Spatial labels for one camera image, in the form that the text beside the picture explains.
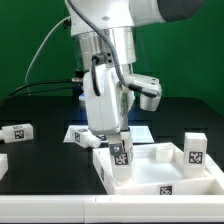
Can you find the white left obstacle block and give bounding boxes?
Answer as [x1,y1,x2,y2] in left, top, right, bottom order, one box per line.
[0,154,8,180]

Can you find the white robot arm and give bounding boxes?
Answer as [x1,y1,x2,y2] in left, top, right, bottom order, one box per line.
[65,0,204,156]

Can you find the white marker base plate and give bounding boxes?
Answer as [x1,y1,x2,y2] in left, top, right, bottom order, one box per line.
[63,125,154,144]

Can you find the black cables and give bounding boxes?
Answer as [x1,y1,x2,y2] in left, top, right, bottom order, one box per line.
[0,79,84,107]

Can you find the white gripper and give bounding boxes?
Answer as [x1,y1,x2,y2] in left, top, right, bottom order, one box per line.
[84,65,135,156]

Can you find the grey cable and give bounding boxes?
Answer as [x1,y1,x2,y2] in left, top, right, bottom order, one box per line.
[24,15,72,94]

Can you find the white square table top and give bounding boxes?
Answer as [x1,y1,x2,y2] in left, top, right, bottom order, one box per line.
[93,143,224,195]

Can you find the white front obstacle rail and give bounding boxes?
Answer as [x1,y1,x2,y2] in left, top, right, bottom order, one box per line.
[0,195,224,224]

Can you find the black camera stand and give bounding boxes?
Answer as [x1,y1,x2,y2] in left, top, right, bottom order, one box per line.
[63,17,84,96]

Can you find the grey braided arm hose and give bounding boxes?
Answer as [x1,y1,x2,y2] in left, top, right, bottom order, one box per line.
[66,0,159,98]

